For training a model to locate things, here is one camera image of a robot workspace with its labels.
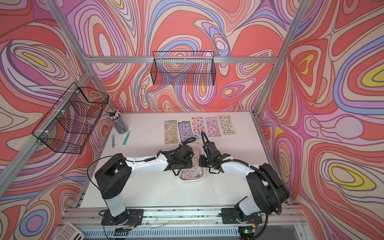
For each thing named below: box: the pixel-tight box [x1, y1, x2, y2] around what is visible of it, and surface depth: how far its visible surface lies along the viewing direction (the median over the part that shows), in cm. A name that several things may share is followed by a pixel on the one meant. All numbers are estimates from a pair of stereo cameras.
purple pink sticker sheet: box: [205, 117, 222, 138], surface depth 113 cm
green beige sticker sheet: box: [218, 115, 237, 135], surface depth 113 cm
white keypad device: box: [53, 222, 85, 240], surface depth 69 cm
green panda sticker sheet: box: [164, 120, 178, 145], surface depth 110 cm
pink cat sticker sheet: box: [191, 116, 207, 139], surface depth 113 cm
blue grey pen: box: [111, 133, 116, 148], surface depth 104 cm
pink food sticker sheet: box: [181, 147, 202, 181], surface depth 86 cm
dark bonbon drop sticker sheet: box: [178, 121, 194, 143], surface depth 111 cm
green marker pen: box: [122, 130, 131, 146], surface depth 107 cm
